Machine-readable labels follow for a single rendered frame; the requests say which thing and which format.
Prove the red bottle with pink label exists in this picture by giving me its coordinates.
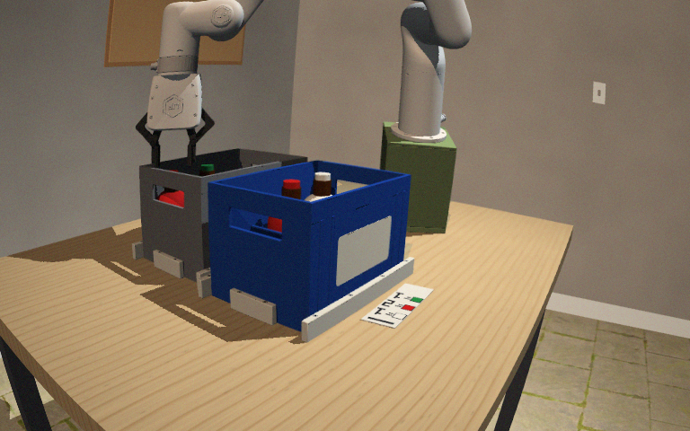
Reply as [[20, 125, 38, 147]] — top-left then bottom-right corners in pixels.
[[268, 180, 301, 233], [157, 187, 184, 207]]

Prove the white paper pick list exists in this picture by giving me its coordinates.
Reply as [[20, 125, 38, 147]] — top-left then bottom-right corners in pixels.
[[361, 283, 434, 329]]

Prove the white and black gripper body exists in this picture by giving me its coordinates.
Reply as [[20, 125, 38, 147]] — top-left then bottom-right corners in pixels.
[[147, 71, 202, 131]]

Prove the blue plastic crate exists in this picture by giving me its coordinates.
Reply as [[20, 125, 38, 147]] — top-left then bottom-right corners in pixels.
[[208, 160, 410, 332]]

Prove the grey plastic crate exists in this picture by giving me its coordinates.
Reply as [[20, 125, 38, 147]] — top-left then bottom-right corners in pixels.
[[139, 148, 295, 282]]

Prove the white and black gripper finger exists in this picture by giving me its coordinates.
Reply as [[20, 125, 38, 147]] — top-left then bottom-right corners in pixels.
[[136, 113, 162, 168], [186, 107, 215, 167]]

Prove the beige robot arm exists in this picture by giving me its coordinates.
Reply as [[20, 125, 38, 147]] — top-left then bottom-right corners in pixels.
[[151, 0, 472, 143]]

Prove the green bottle with pale green label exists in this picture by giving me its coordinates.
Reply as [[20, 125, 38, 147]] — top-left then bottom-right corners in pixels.
[[199, 164, 215, 177]]

